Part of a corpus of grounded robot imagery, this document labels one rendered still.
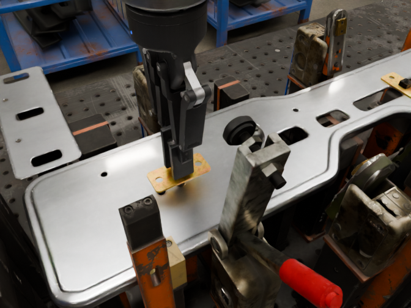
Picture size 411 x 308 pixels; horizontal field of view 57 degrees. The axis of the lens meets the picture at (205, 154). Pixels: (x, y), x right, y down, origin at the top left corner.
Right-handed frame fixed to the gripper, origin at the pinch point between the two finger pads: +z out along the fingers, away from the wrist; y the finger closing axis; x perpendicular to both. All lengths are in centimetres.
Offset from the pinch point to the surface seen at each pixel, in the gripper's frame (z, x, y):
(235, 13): 91, -135, 186
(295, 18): 107, -191, 183
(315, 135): 6.7, -23.5, -1.8
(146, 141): 6.7, 0.7, 10.4
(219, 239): -0.9, 2.4, -14.3
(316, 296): -7.7, 0.9, -25.4
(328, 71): 7.5, -38.9, 11.7
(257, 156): -14.8, 1.0, -16.7
